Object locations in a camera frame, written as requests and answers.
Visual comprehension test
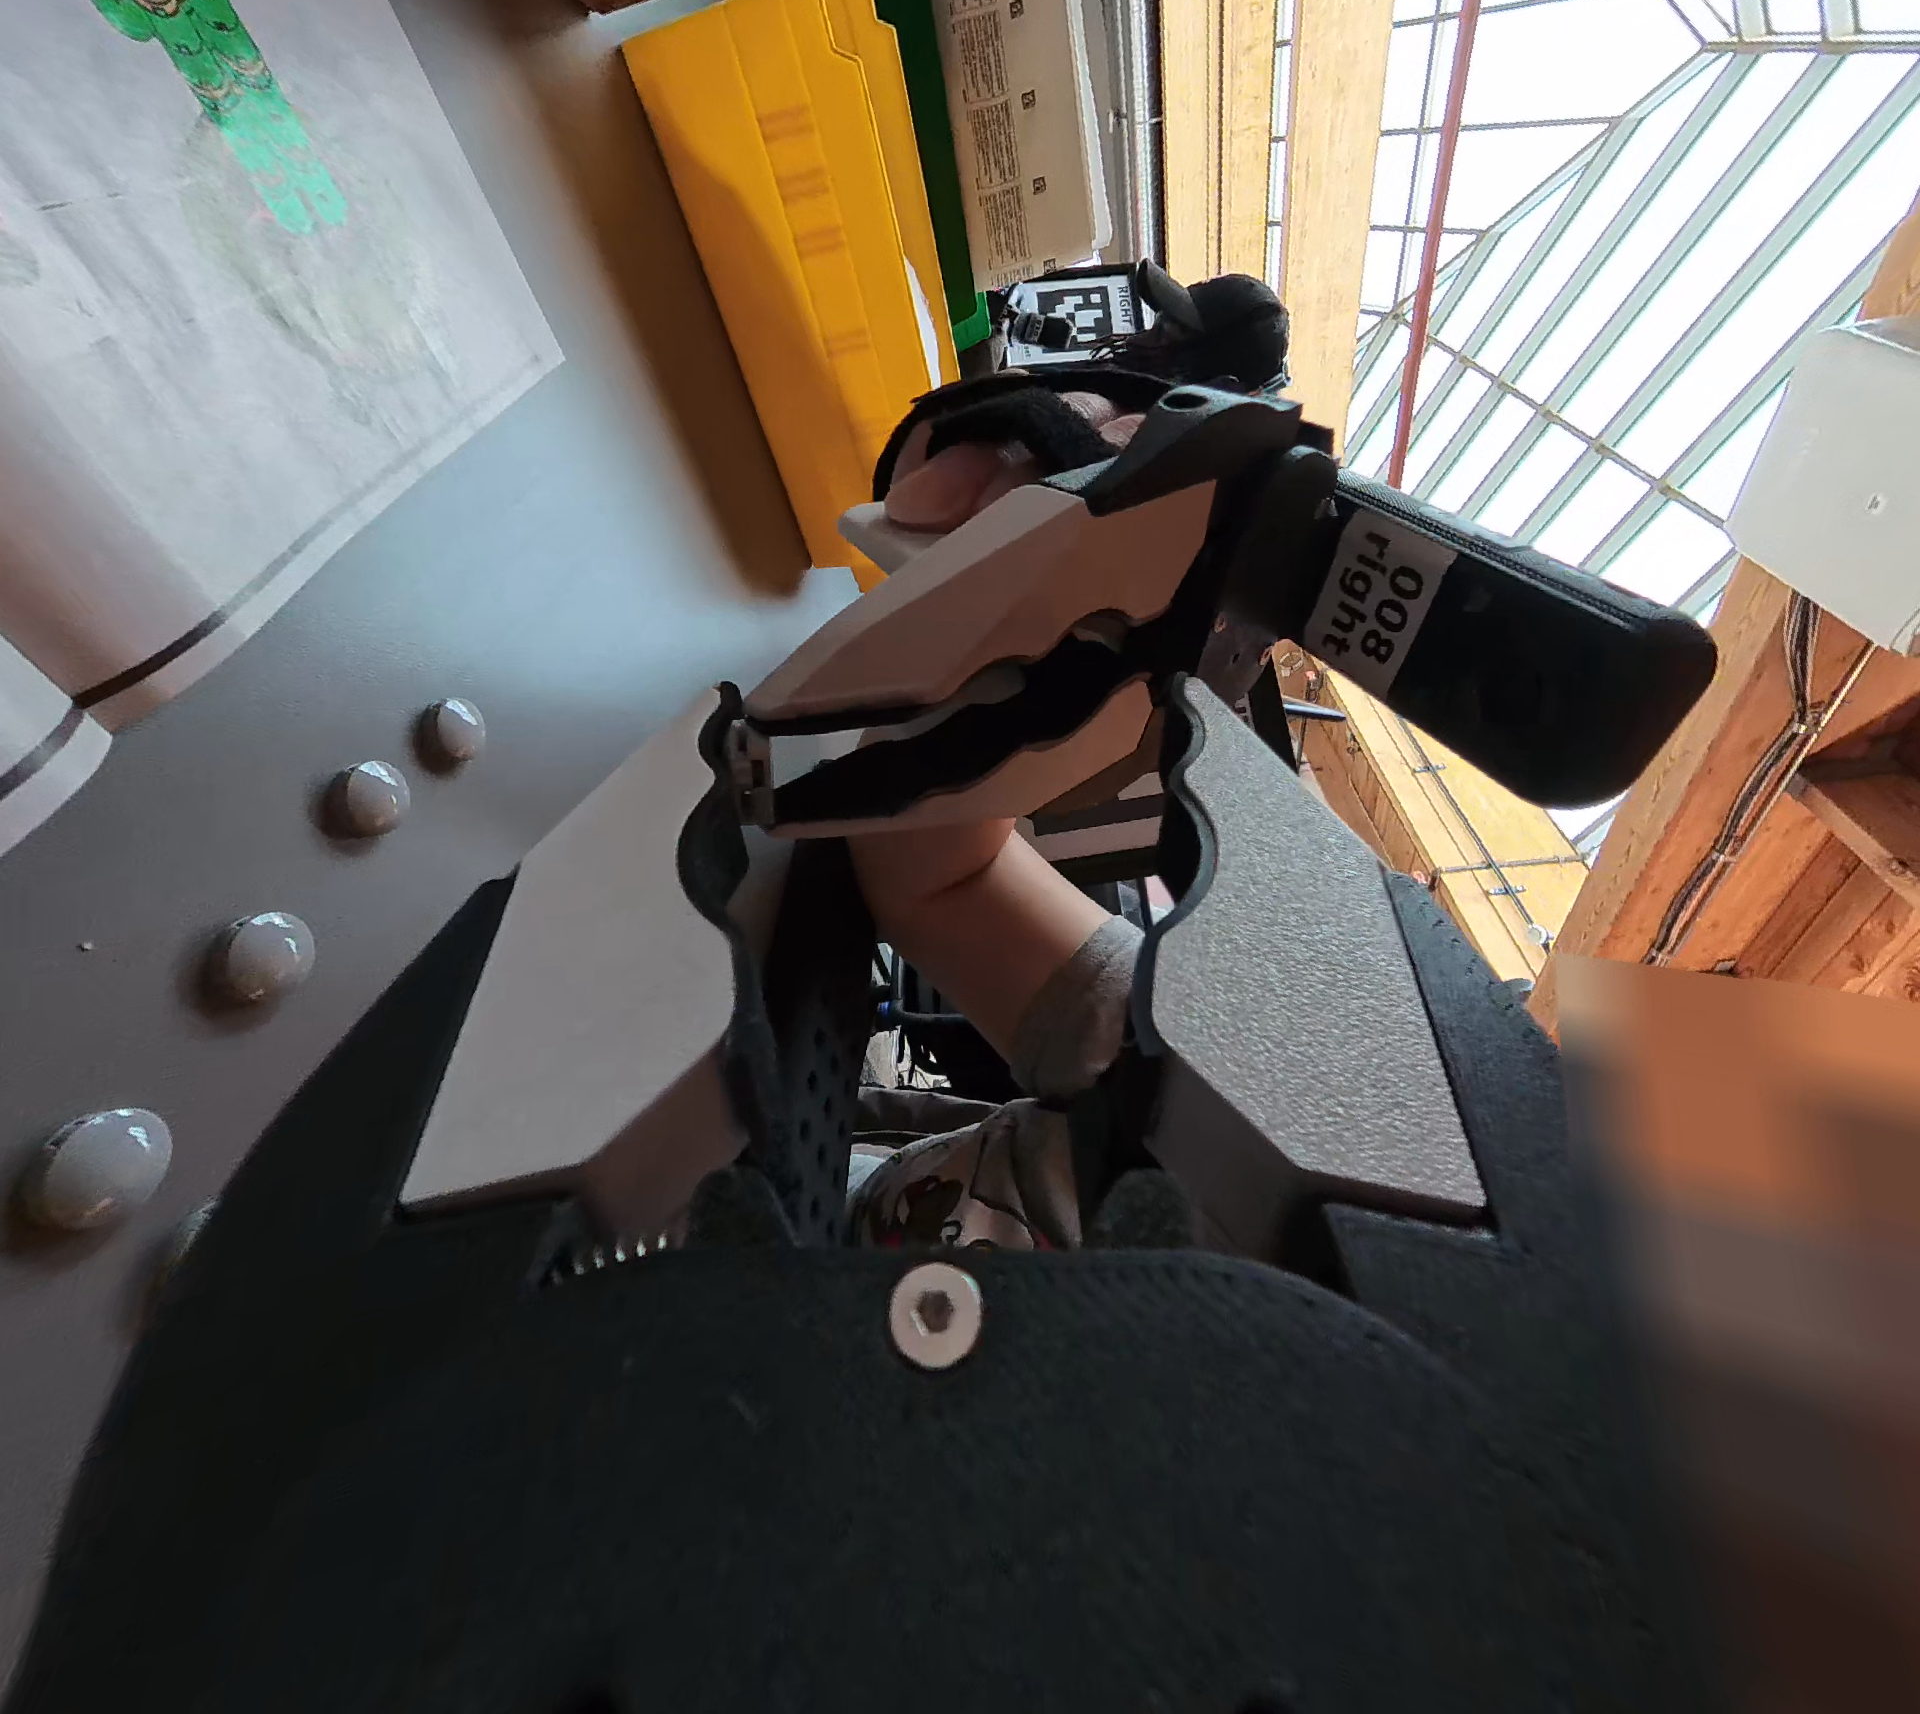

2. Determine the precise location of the person's right hand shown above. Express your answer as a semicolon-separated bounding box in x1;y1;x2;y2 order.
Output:
881;391;1178;535

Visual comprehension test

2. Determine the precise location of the small grey lego piece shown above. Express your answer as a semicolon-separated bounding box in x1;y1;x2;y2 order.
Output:
728;715;785;829

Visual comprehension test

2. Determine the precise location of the white printed panel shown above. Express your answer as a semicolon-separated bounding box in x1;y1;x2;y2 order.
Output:
908;0;1117;297

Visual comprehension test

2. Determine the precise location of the person's printed grey shirt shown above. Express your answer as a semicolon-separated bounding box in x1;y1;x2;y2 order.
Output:
841;1093;1082;1254

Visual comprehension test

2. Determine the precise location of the person's right forearm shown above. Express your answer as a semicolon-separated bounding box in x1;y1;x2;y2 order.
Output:
856;829;1150;1100

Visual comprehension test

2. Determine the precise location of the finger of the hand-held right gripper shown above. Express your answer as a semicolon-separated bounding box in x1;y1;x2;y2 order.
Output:
773;660;1178;835
738;478;1220;735

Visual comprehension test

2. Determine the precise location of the black framed marker sign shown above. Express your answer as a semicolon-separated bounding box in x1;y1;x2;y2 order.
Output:
1029;762;1178;886

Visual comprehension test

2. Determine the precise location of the yellow plastic bin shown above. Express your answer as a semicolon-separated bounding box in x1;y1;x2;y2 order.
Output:
620;0;961;591

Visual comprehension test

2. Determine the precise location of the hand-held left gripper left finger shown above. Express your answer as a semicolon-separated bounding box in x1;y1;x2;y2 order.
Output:
399;679;759;1241

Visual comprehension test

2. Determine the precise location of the green plastic bin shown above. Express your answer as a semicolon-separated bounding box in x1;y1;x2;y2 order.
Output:
827;0;991;373

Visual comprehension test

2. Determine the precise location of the open lego instruction booklet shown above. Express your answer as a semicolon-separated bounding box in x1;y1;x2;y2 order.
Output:
0;0;570;854

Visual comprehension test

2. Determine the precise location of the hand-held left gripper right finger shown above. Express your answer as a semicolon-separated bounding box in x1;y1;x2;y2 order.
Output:
1126;675;1490;1264

